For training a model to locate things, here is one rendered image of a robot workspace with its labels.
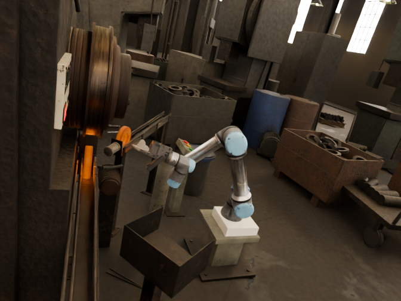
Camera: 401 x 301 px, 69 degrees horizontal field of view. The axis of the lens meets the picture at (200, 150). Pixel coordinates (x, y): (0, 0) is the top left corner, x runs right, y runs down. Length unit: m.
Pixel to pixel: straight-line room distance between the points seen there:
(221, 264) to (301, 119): 3.24
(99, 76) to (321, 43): 5.13
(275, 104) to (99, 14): 2.67
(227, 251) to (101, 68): 1.41
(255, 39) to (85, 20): 2.30
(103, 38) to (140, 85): 2.84
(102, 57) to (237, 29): 3.79
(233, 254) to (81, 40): 1.57
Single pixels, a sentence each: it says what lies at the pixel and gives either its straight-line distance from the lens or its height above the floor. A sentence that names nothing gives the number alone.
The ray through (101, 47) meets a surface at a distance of 1.17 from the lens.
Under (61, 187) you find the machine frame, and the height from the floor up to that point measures 0.87.
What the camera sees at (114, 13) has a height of 1.45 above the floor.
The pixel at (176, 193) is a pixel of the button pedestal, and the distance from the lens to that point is 2.40.
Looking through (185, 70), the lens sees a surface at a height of 0.82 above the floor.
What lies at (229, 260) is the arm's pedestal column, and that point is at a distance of 2.11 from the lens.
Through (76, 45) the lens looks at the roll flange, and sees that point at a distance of 1.19.
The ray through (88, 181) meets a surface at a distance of 1.46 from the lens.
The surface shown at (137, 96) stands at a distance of 4.05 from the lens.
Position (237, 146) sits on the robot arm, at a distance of 1.54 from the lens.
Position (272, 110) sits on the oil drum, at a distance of 4.55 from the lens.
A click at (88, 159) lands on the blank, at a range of 1.39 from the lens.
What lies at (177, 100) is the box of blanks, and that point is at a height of 0.67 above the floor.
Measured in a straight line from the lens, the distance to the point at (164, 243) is 1.23.
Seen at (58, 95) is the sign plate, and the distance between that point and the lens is 0.88.
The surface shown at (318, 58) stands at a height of 1.57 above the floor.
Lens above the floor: 1.38
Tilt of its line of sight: 20 degrees down
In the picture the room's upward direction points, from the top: 14 degrees clockwise
